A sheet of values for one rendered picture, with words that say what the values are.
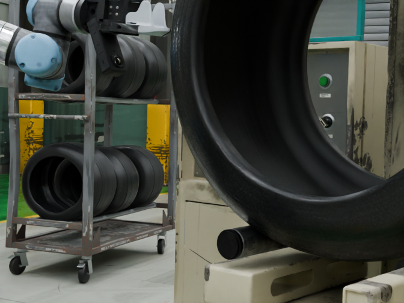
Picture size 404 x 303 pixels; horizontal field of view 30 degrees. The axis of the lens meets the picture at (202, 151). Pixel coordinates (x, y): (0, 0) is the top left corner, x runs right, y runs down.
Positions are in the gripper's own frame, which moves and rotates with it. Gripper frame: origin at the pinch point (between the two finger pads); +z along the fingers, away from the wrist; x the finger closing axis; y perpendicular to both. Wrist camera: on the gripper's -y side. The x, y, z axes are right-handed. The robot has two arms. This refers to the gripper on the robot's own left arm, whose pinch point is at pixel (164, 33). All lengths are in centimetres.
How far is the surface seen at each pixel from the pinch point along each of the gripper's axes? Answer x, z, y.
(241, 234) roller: -11.2, 29.3, -27.4
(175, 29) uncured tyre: -12.3, 13.6, 0.7
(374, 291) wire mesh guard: -62, 74, -13
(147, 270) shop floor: 271, -244, -159
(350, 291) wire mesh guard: -62, 73, -13
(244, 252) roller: -11.0, 30.1, -29.9
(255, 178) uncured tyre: -13.5, 32.3, -18.4
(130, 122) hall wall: 737, -733, -137
